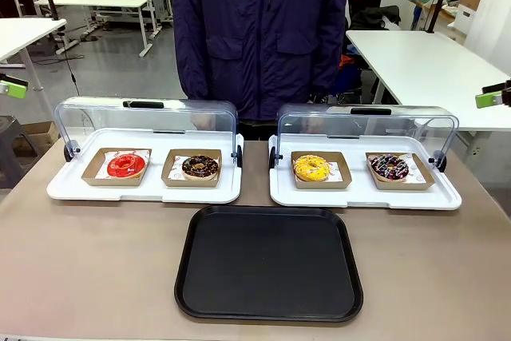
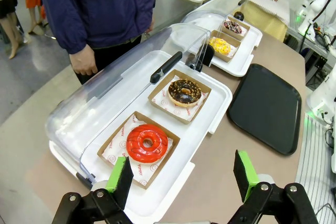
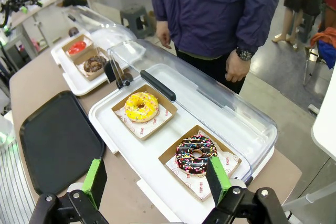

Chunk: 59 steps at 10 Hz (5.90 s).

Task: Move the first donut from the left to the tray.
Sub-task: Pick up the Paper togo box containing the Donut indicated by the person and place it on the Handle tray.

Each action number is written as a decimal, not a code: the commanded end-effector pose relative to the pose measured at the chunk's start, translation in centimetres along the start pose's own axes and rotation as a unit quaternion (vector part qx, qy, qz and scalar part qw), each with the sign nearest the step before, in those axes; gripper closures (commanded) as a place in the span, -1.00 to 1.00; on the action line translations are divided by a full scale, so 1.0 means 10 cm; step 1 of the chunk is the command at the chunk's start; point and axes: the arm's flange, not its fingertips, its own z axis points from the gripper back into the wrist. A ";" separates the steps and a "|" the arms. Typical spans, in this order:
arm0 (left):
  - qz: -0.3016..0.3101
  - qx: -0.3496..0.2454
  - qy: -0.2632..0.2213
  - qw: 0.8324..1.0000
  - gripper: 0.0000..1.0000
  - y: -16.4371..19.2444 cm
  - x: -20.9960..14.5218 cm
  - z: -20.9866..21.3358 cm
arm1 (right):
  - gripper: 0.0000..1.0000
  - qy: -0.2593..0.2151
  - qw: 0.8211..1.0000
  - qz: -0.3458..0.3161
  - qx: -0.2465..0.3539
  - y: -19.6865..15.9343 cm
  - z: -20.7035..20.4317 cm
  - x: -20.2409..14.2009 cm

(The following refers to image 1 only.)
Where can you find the brown cardboard food tray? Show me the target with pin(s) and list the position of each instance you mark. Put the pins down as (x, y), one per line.
(93, 175)
(341, 181)
(169, 177)
(421, 179)

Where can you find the large white table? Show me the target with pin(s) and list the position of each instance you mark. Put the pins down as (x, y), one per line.
(423, 65)

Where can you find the black plastic serving tray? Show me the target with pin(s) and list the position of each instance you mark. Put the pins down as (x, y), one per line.
(267, 261)

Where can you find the chocolate sprinkled donut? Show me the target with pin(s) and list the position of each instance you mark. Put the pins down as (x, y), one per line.
(379, 169)

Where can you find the chocolate donut with nut crumbs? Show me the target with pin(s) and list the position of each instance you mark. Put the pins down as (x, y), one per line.
(191, 169)

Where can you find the yellow glazed donut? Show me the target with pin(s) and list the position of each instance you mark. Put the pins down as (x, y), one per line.
(303, 171)

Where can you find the red glazed donut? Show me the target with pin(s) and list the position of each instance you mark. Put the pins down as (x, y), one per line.
(116, 167)

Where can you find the person in navy jacket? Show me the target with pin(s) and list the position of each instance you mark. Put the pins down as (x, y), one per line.
(259, 37)

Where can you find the black bag pile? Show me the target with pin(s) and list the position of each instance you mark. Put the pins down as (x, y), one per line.
(375, 17)

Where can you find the grey plastic stool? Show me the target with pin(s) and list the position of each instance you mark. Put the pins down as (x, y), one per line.
(10, 149)

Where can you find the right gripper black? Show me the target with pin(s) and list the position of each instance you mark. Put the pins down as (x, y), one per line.
(507, 97)

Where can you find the flat cardboard box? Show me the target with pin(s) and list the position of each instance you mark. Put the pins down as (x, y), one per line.
(40, 135)

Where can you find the white desk with metal leg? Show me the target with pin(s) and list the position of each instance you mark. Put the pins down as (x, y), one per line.
(24, 35)

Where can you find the low white bench table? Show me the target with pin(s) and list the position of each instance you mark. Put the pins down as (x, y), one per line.
(92, 1)

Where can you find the white display tray base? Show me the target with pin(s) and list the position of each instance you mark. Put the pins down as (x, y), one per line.
(151, 193)
(359, 197)

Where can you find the white storage box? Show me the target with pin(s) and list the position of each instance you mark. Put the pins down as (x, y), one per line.
(466, 19)

